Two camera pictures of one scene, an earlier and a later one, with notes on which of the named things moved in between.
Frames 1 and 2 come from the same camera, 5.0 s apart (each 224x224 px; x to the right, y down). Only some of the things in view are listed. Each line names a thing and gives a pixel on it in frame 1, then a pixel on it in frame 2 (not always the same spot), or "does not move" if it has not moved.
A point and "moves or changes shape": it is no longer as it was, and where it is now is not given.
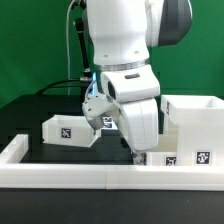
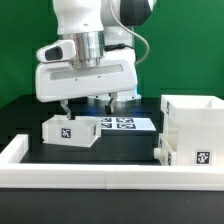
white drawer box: x=161 y=159 moves or changes shape
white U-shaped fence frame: x=17 y=175 does not move
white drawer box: x=69 y=130 does not move
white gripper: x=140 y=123 -> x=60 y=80
